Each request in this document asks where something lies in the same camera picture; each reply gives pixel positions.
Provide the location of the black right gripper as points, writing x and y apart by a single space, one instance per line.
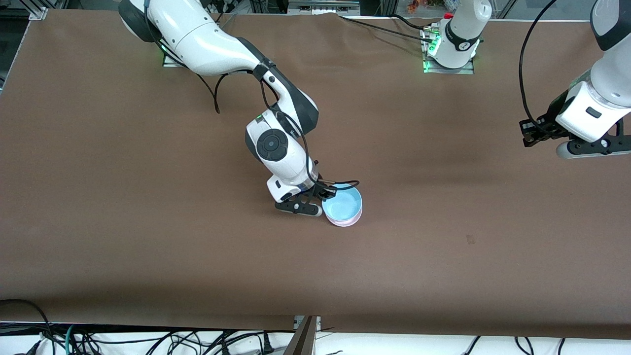
320 188

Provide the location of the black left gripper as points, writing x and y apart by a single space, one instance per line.
546 125

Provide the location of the blue bowl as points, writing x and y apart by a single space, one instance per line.
345 204

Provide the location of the pink bowl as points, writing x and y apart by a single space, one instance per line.
350 223

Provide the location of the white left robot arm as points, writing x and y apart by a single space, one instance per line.
606 84

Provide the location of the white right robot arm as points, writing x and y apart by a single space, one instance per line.
197 34

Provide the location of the black power plug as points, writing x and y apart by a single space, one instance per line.
266 343

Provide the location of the orange background object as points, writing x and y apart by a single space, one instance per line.
418 5

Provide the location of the grey power strip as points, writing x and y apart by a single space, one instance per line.
323 7

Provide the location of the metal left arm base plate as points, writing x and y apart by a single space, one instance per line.
448 71

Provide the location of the aluminium profile post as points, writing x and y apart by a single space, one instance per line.
303 340

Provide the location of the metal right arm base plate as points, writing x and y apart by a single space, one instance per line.
172 62

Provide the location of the aluminium table corner bracket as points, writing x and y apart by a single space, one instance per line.
38 12

